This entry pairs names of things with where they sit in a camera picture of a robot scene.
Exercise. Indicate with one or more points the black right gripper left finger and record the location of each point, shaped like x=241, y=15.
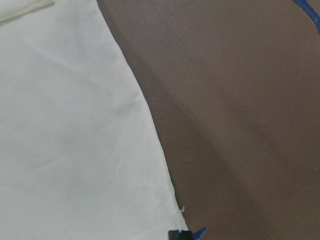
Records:
x=174, y=235

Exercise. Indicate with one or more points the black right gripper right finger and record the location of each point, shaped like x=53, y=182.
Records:
x=186, y=235

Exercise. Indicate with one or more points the cream long-sleeve printed shirt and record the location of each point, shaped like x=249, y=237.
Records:
x=80, y=158

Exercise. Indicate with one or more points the blue tape grid lines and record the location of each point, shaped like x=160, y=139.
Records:
x=260, y=112

